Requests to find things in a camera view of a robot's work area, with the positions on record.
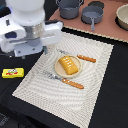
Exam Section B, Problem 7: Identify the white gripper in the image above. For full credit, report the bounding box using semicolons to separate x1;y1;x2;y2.
0;15;63;57

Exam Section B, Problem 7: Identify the yellow butter box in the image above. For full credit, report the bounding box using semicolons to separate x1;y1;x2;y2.
2;68;24;78

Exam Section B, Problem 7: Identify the orange bread loaf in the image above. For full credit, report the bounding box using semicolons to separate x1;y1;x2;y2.
59;56;78;75

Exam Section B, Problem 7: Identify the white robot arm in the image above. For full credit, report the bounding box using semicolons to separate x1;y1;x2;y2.
0;0;63;58

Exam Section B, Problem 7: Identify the round wooden plate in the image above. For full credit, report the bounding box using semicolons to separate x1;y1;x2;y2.
55;55;82;78

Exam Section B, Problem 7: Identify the grey cooking pot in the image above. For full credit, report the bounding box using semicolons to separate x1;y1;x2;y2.
56;0;84;19

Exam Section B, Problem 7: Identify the grey frying pan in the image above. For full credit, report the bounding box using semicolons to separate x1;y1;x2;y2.
81;6;104;31

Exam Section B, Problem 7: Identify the striped beige placemat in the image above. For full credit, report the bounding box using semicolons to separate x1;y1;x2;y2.
13;32;113;128

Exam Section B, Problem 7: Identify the beige bowl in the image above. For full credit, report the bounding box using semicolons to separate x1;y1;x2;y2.
116;4;128;30

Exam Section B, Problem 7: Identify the fork with orange handle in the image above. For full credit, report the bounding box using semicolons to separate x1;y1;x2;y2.
43;71;84;89

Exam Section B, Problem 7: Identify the knife with orange handle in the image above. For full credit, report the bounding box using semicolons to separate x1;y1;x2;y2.
56;49;96;63

